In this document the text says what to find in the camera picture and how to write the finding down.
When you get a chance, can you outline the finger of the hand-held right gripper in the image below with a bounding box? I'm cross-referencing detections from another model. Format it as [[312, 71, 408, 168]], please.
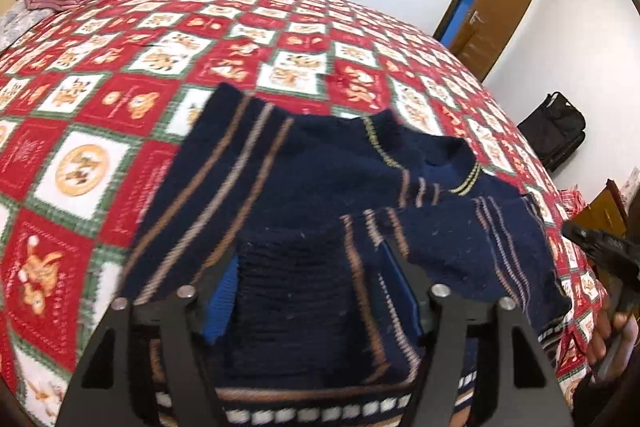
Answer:
[[561, 219, 640, 270]]

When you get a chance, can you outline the person's right hand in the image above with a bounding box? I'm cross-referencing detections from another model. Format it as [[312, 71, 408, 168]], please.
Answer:
[[586, 311, 632, 370]]

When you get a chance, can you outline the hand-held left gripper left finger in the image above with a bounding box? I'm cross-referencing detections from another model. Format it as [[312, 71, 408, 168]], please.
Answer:
[[55, 252, 241, 427]]

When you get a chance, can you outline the brown wooden cabinet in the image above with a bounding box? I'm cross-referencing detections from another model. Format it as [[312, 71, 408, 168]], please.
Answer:
[[570, 179, 632, 239]]

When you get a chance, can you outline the brown wooden door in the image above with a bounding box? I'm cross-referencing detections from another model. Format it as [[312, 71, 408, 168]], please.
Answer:
[[432, 0, 544, 82]]

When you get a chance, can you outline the navy striped knit sweater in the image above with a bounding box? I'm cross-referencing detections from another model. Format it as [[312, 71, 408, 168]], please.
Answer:
[[117, 82, 573, 427]]

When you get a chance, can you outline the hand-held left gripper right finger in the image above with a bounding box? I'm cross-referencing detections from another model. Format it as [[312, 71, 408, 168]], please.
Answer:
[[382, 239, 574, 427]]

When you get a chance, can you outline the red printed bear blanket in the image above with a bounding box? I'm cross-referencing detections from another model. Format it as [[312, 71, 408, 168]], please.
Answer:
[[0, 0, 608, 427]]

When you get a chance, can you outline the black bag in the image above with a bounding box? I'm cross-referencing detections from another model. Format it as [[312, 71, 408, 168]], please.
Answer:
[[517, 92, 587, 172]]

